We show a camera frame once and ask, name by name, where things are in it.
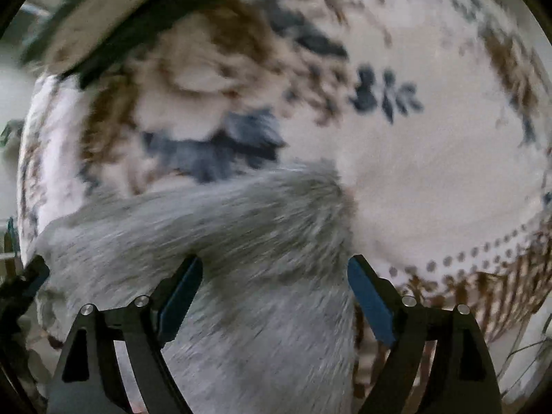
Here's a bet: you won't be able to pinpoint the grey fluffy fleece pants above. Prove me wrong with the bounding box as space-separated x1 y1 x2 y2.
29 161 356 413

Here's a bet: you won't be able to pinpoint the green clothes hanger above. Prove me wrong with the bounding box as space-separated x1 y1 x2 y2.
0 120 24 148

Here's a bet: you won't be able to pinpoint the floral white bed blanket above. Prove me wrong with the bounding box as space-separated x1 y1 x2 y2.
18 0 551 341

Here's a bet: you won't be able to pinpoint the folded white garment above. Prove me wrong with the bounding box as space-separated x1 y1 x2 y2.
40 0 146 75

